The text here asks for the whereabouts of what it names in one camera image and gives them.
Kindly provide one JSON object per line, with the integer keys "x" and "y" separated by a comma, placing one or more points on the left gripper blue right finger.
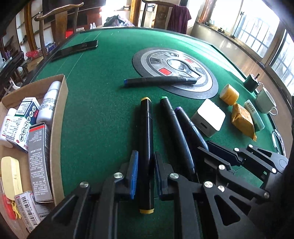
{"x": 162, "y": 172}

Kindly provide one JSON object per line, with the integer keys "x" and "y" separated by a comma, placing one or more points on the black marker purple cap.
{"x": 191, "y": 133}

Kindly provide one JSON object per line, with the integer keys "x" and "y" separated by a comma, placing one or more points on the white ceramic mug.
{"x": 266, "y": 103}

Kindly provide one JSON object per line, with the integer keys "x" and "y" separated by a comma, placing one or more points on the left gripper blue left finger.
{"x": 131, "y": 176}

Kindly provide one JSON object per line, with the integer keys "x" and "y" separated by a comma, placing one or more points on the yellow cracker packet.
{"x": 242, "y": 120}

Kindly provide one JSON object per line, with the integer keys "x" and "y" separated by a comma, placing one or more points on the round table centre control panel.
{"x": 167, "y": 62}

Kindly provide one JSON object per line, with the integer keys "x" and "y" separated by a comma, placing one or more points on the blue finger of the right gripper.
{"x": 207, "y": 165}
{"x": 225, "y": 153}

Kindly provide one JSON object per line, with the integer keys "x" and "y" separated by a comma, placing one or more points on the grey red carton box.
{"x": 39, "y": 162}

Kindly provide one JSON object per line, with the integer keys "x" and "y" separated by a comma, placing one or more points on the white barcode medicine box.
{"x": 32, "y": 212}

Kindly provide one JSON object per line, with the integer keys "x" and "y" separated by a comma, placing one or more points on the purple cloth on chair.
{"x": 179, "y": 18}

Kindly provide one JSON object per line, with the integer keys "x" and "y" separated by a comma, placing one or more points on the white medicine bottle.
{"x": 46, "y": 110}
{"x": 4, "y": 127}

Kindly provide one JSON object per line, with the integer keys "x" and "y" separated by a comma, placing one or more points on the cardboard box tray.
{"x": 13, "y": 100}

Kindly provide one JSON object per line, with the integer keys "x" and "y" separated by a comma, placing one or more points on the green white medicine box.
{"x": 25, "y": 116}

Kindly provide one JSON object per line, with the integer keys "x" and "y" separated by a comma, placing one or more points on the cream keychain case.
{"x": 11, "y": 178}

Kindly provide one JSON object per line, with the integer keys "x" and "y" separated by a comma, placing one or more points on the wooden chair with purple cloth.
{"x": 162, "y": 11}

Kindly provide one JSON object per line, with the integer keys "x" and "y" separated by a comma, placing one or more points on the black marker yellow cap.
{"x": 145, "y": 185}

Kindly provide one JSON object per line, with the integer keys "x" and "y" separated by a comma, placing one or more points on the black glass side table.
{"x": 11, "y": 68}

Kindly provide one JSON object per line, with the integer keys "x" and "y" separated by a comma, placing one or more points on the dark green cylinder motor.
{"x": 251, "y": 83}

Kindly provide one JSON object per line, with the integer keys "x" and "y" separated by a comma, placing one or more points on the black marker blue cap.
{"x": 159, "y": 81}

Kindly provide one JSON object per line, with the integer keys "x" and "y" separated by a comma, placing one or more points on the wooden armchair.
{"x": 61, "y": 17}

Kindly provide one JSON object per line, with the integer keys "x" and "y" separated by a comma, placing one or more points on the yellow round container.
{"x": 229, "y": 95}

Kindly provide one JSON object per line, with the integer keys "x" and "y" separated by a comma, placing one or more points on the light blue tissue pack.
{"x": 257, "y": 121}

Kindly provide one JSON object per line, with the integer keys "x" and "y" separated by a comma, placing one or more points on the black smartphone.
{"x": 75, "y": 49}

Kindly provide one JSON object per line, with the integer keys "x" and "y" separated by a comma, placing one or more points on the white power adapter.
{"x": 208, "y": 118}

